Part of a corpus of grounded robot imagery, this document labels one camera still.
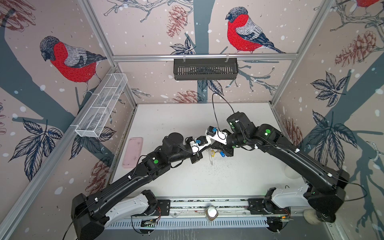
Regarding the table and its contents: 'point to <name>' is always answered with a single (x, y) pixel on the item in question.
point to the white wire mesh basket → (99, 110)
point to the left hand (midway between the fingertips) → (209, 145)
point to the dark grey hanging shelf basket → (205, 68)
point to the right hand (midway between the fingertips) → (210, 146)
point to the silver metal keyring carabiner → (210, 158)
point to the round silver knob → (211, 212)
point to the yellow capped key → (213, 153)
